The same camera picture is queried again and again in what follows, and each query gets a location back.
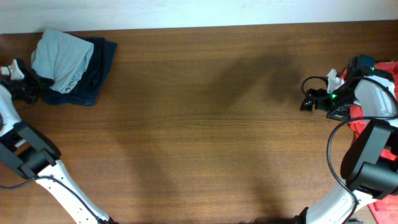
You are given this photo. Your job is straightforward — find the light blue t-shirt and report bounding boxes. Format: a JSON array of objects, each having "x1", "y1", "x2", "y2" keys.
[{"x1": 31, "y1": 29, "x2": 94, "y2": 94}]

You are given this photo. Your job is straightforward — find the red t-shirt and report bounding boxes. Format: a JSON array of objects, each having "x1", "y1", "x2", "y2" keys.
[{"x1": 340, "y1": 61, "x2": 397, "y2": 224}]

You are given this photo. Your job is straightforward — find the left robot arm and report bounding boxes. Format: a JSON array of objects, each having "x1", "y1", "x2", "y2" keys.
[{"x1": 1, "y1": 59, "x2": 114, "y2": 224}]

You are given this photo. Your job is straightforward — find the folded dark navy garment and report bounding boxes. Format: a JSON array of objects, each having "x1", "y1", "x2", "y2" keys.
[{"x1": 44, "y1": 37, "x2": 118, "y2": 106}]

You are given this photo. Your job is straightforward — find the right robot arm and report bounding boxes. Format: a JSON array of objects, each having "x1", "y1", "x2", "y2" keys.
[{"x1": 293, "y1": 55, "x2": 397, "y2": 223}]

